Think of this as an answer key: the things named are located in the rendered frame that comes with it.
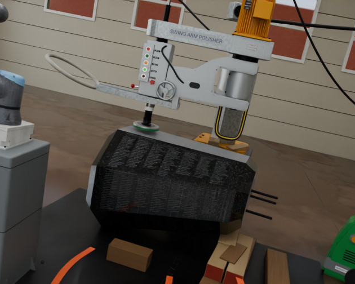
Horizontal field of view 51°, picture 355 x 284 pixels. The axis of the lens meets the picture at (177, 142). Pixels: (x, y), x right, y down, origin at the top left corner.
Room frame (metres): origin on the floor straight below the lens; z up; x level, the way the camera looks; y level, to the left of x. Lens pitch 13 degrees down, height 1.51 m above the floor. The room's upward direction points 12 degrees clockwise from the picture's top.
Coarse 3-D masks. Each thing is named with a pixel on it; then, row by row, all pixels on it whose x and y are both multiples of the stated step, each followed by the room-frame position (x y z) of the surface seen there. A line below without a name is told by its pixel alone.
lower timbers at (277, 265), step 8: (248, 256) 2.60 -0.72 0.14; (272, 256) 2.72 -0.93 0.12; (280, 256) 2.75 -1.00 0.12; (264, 264) 2.73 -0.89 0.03; (272, 264) 2.59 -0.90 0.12; (280, 264) 2.62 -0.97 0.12; (264, 272) 2.61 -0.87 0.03; (272, 272) 2.48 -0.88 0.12; (280, 272) 2.50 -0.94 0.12; (288, 272) 2.52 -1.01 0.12; (208, 280) 2.18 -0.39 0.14; (264, 280) 2.50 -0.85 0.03; (272, 280) 2.37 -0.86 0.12; (280, 280) 2.39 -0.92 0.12; (288, 280) 2.41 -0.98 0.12
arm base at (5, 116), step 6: (0, 108) 1.92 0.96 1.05; (6, 108) 1.93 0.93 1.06; (12, 108) 1.95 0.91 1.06; (18, 108) 1.99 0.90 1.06; (0, 114) 1.91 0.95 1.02; (6, 114) 1.92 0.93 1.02; (12, 114) 1.95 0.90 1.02; (18, 114) 1.98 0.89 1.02; (0, 120) 1.90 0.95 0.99; (6, 120) 1.92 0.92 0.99; (12, 120) 1.94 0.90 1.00; (18, 120) 1.97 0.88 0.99
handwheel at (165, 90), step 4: (160, 84) 2.81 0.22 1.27; (172, 84) 2.80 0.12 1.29; (156, 88) 2.81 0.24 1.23; (164, 88) 2.80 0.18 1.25; (168, 88) 2.81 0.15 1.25; (172, 88) 2.80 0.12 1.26; (156, 92) 2.81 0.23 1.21; (164, 92) 2.80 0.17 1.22; (160, 96) 2.81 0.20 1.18; (164, 96) 2.81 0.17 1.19; (172, 96) 2.80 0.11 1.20
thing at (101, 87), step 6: (96, 84) 2.93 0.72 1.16; (102, 84) 3.04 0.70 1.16; (96, 90) 2.93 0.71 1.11; (102, 90) 2.93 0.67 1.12; (108, 90) 2.93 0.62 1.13; (114, 90) 2.93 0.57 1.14; (120, 90) 2.92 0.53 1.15; (126, 90) 3.03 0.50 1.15; (126, 96) 2.92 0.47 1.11; (132, 96) 2.92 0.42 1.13; (138, 96) 2.92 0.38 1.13; (144, 96) 2.91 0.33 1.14; (150, 102) 2.91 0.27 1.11; (156, 102) 2.90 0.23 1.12; (162, 102) 2.91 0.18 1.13; (168, 102) 2.90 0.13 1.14; (174, 108) 2.87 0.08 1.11
